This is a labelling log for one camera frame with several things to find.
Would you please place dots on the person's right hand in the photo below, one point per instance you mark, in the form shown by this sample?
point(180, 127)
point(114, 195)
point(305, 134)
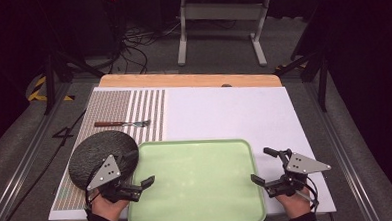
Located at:
point(296, 204)

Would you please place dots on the checked and striped placemat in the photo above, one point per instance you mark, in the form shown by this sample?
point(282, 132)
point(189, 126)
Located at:
point(113, 107)

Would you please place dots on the white metal table frame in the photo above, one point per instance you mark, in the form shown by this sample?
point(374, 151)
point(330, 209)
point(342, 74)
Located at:
point(224, 11)

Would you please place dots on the black round plate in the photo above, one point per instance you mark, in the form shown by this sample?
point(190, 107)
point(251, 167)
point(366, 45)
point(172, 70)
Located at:
point(92, 155)

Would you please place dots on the person's left hand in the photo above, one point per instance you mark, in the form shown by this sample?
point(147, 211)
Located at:
point(108, 207)

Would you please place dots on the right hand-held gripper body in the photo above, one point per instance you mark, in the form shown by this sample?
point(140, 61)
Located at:
point(301, 166)

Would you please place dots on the yellow and black hazard tape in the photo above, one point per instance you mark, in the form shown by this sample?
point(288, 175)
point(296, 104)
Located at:
point(38, 92)

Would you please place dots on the black tripod stand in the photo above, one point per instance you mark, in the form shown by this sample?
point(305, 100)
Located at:
point(323, 81)
point(51, 80)

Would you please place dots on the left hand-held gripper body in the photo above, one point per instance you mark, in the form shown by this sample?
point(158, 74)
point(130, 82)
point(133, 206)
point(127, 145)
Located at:
point(104, 174)

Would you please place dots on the white table cover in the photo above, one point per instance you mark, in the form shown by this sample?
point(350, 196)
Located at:
point(230, 112)

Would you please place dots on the green plastic tray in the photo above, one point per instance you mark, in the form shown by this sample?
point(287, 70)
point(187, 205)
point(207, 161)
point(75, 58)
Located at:
point(195, 184)

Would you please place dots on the wooden table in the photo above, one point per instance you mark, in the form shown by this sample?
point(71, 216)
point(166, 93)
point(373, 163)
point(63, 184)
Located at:
point(189, 80)

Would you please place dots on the metal floor rail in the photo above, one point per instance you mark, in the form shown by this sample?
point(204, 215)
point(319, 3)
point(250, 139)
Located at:
point(23, 164)
point(346, 157)

